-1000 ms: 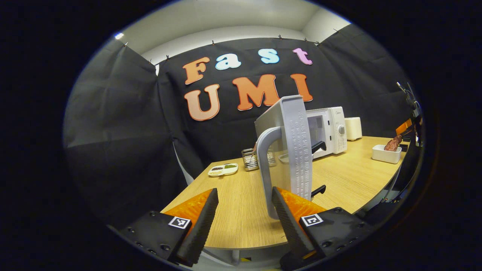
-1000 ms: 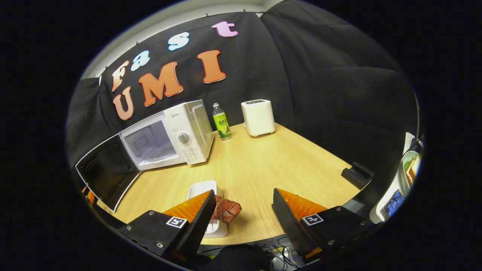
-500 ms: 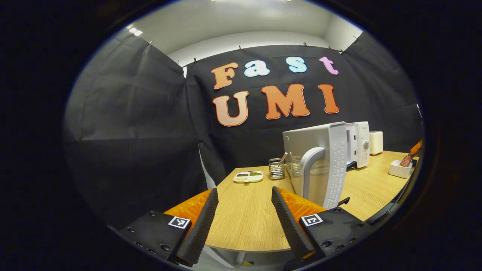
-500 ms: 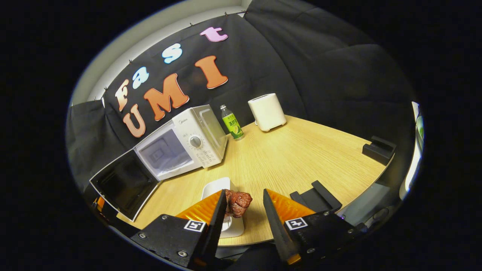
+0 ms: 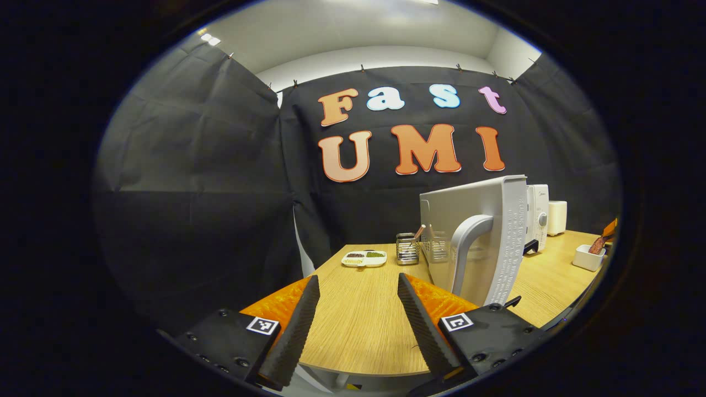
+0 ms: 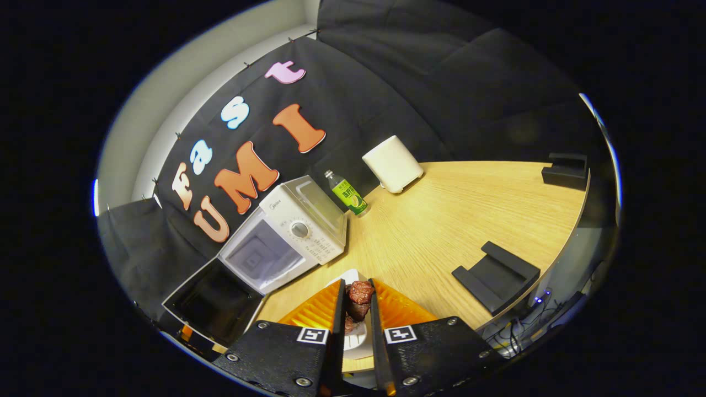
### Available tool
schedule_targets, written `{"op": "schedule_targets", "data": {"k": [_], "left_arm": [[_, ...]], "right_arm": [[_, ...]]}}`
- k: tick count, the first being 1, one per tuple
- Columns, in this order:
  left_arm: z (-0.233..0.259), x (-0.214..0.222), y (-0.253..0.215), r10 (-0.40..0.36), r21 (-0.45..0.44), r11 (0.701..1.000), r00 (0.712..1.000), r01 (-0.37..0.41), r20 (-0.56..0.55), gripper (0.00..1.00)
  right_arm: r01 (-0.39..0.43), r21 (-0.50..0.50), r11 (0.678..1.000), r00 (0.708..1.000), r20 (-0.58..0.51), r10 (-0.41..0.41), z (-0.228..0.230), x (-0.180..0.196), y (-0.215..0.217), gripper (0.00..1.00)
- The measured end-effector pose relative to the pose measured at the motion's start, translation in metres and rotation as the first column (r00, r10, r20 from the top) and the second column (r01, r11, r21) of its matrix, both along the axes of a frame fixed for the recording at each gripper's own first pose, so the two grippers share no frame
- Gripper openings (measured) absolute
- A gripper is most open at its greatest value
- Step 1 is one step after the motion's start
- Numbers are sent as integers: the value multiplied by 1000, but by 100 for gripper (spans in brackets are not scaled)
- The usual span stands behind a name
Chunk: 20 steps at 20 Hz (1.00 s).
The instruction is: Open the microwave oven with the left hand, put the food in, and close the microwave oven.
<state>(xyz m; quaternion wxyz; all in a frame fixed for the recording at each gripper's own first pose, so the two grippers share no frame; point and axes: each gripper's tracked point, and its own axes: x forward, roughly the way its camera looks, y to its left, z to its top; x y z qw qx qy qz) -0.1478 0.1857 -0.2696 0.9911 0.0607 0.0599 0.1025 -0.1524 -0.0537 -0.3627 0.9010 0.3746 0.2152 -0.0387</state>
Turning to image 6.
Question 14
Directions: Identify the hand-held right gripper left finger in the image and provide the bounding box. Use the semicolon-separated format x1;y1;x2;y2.
212;278;347;396

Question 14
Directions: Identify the white microwave oven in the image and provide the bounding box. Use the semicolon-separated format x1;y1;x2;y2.
162;175;348;348

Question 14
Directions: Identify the bundle of cables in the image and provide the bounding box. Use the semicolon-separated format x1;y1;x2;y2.
485;287;585;353

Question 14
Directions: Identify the green label drink bottle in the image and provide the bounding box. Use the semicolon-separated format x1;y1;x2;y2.
324;170;369;217

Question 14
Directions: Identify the black gripper stand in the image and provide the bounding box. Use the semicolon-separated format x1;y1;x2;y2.
451;241;541;316
541;153;589;191

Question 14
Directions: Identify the red meat piece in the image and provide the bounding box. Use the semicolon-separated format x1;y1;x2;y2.
345;280;376;334

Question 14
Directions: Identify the white toaster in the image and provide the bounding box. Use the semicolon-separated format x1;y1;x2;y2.
362;135;425;194

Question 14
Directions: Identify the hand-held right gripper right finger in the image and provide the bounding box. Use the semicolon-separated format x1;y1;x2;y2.
368;278;505;396

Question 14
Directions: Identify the white plate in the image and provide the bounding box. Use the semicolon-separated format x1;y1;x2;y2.
325;269;376;360

